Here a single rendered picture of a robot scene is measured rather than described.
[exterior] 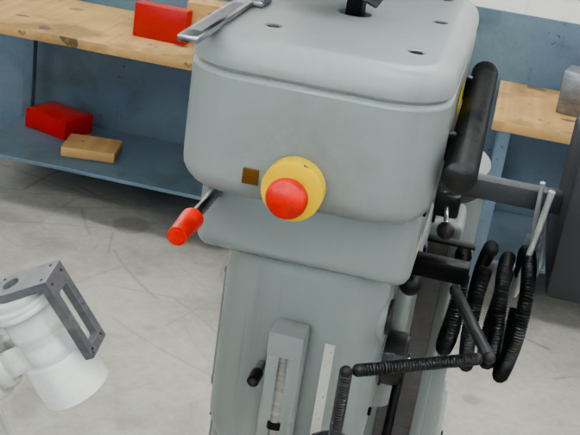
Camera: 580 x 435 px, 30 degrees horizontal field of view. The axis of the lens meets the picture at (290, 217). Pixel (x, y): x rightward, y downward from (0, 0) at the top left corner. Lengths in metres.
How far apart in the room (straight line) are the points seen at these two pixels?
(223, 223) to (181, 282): 3.62
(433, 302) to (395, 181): 0.70
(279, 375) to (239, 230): 0.18
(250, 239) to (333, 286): 0.11
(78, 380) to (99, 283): 3.74
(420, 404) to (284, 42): 0.91
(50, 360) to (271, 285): 0.33
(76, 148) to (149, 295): 1.08
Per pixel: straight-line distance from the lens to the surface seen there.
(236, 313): 1.27
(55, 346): 0.98
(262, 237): 1.17
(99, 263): 4.90
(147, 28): 5.20
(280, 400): 1.25
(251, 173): 1.04
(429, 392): 1.81
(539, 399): 4.42
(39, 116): 5.77
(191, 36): 0.97
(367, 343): 1.26
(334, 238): 1.15
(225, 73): 1.03
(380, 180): 1.02
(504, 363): 1.54
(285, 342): 1.21
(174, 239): 1.04
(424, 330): 1.73
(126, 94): 5.94
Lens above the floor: 2.12
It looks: 22 degrees down
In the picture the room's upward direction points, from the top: 8 degrees clockwise
